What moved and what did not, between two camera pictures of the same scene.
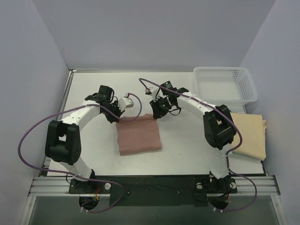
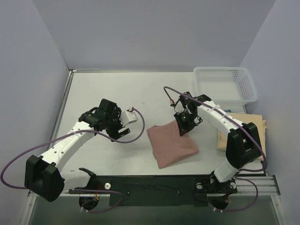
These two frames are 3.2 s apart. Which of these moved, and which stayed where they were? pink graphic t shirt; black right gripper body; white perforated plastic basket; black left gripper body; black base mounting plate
Moved: black left gripper body; black right gripper body; pink graphic t shirt
Stayed: black base mounting plate; white perforated plastic basket
